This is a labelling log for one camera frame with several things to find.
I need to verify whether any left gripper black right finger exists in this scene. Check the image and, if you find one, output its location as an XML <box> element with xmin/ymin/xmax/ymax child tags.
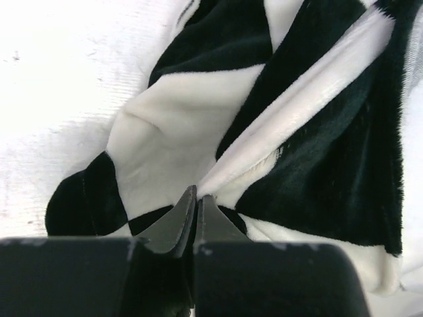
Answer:
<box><xmin>194</xmin><ymin>195</ymin><xmax>250</xmax><ymax>316</ymax></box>

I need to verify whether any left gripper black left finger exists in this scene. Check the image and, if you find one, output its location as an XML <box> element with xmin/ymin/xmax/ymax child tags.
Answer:
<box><xmin>132</xmin><ymin>186</ymin><xmax>196</xmax><ymax>316</ymax></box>

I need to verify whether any black white checkered pillowcase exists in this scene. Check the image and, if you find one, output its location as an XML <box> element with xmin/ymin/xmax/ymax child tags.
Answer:
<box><xmin>45</xmin><ymin>1</ymin><xmax>422</xmax><ymax>295</ymax></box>

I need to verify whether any white pillow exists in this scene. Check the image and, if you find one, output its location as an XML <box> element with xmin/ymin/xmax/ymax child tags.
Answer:
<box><xmin>401</xmin><ymin>13</ymin><xmax>422</xmax><ymax>293</ymax></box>

